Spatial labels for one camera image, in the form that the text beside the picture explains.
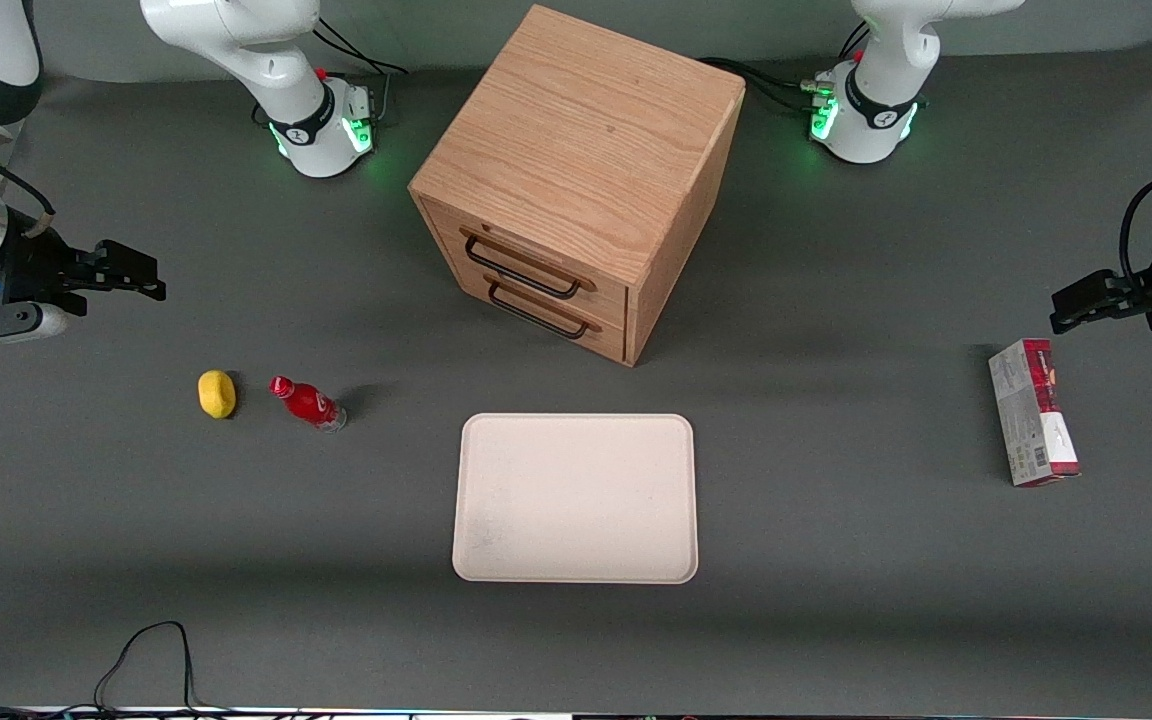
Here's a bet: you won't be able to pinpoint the red and grey carton box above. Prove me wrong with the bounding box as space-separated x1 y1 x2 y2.
988 338 1082 488

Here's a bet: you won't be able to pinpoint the black left arm base cables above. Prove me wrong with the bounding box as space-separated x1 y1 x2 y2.
701 20 873 115

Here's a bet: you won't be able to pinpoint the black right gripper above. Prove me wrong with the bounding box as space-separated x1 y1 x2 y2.
0 225 168 319

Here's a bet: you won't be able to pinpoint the red coke bottle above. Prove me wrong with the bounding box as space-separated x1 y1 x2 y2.
269 375 348 433

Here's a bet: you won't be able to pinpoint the beige rectangular tray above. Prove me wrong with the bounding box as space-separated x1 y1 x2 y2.
452 413 700 585

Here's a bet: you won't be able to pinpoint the yellow lemon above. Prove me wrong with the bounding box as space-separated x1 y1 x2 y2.
198 370 238 420

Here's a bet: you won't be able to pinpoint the black arm base cables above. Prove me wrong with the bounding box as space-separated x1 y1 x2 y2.
701 20 873 115
312 15 410 127

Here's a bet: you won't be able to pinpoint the black looped table cable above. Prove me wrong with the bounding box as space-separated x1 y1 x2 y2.
94 620 205 715

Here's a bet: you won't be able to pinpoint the black right arm base cables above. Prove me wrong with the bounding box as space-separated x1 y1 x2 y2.
312 15 410 127

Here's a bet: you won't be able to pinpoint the wooden drawer cabinet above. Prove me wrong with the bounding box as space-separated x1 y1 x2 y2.
408 4 747 368

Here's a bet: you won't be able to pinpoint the black metal drawer handle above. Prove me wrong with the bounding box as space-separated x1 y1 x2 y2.
463 234 583 300
488 281 591 340

